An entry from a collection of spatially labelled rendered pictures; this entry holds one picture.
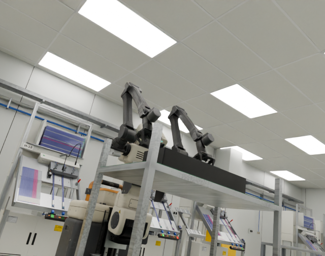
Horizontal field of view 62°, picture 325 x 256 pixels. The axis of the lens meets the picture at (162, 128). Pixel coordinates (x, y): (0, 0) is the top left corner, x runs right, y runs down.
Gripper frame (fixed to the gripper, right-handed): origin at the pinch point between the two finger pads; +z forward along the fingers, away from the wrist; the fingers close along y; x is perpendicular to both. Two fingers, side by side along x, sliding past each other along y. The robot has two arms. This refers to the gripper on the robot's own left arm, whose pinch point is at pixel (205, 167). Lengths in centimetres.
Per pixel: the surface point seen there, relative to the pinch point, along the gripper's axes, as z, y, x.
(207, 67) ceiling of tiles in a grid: -229, 108, 39
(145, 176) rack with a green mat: 37, -64, -23
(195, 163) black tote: 18.1, -30.6, -18.9
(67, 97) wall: -309, -15, 268
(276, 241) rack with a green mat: 46, 23, -15
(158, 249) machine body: -36, 134, 225
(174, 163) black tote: 21, -43, -17
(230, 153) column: -304, 402, 231
